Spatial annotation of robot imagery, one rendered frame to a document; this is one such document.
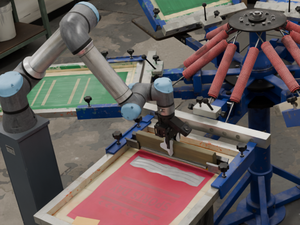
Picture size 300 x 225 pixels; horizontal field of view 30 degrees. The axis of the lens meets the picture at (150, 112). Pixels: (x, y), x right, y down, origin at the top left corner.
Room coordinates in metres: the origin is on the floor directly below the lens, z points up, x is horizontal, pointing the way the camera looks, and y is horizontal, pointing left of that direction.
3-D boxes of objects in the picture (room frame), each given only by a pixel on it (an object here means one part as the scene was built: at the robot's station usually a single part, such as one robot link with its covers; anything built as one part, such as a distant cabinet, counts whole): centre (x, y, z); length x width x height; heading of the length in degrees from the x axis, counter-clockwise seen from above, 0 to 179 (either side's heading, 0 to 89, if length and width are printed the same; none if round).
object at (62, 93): (2.85, 0.28, 1.05); 1.08 x 0.61 x 0.23; 81
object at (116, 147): (2.25, 0.11, 0.98); 0.30 x 0.05 x 0.07; 141
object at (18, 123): (2.14, 0.58, 1.25); 0.15 x 0.15 x 0.10
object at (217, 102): (2.32, -0.31, 1.02); 0.17 x 0.06 x 0.05; 141
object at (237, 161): (1.90, -0.32, 0.98); 0.30 x 0.05 x 0.07; 141
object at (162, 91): (2.07, -0.07, 1.31); 0.09 x 0.08 x 0.11; 71
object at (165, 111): (2.06, -0.07, 1.23); 0.08 x 0.08 x 0.05
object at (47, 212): (1.88, 0.05, 0.97); 0.79 x 0.58 x 0.04; 141
